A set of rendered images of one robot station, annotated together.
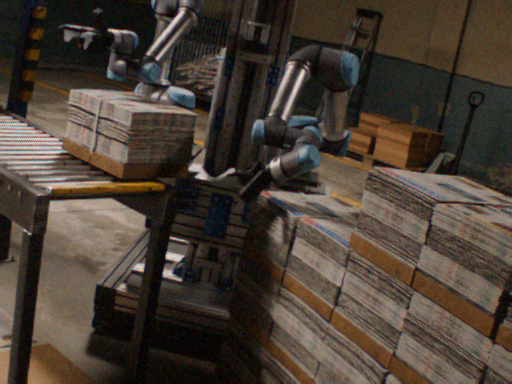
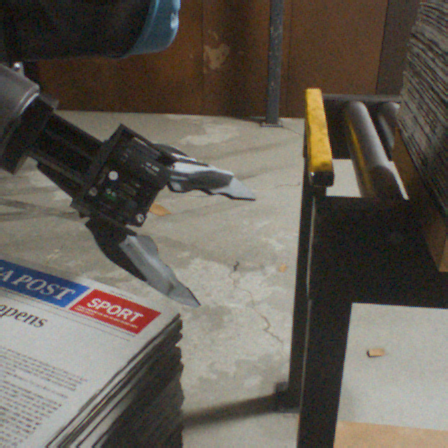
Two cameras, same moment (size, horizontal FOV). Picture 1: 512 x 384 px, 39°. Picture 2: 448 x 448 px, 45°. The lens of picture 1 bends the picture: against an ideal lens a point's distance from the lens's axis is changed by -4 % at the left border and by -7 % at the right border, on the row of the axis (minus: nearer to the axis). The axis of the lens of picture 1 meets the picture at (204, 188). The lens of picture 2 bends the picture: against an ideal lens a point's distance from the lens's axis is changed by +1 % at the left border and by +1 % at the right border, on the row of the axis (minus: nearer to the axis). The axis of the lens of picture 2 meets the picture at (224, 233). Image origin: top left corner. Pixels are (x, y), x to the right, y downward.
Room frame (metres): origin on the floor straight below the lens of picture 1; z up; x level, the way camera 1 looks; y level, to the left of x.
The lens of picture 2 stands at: (2.75, -0.34, 1.07)
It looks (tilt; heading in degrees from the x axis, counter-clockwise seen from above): 28 degrees down; 143
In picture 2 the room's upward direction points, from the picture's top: straight up
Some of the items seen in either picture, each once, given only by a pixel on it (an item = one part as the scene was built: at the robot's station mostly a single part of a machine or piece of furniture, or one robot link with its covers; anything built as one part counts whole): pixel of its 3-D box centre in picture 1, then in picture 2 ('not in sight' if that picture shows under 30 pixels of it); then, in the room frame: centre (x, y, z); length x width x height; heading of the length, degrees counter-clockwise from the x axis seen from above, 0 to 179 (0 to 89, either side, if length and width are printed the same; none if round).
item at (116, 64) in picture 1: (121, 66); not in sight; (2.86, 0.40, 1.12); 0.11 x 0.08 x 0.11; 58
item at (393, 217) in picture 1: (439, 228); not in sight; (1.91, -0.65, 0.95); 0.38 x 0.29 x 0.23; 117
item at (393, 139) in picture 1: (389, 144); not in sight; (8.79, -2.09, 0.28); 1.20 x 0.83 x 0.57; 46
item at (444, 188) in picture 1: (452, 187); not in sight; (1.91, -0.66, 1.06); 0.37 x 0.29 x 0.01; 117
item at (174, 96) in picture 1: (178, 105); not in sight; (3.02, 0.17, 0.98); 0.13 x 0.12 x 0.14; 58
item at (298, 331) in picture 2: (22, 334); (305, 291); (2.03, 0.46, 0.34); 0.06 x 0.06 x 0.68; 46
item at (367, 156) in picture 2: (95, 191); (366, 153); (2.25, 0.33, 0.77); 0.47 x 0.05 x 0.05; 136
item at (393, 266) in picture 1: (430, 258); not in sight; (1.91, -0.65, 0.86); 0.38 x 0.29 x 0.04; 117
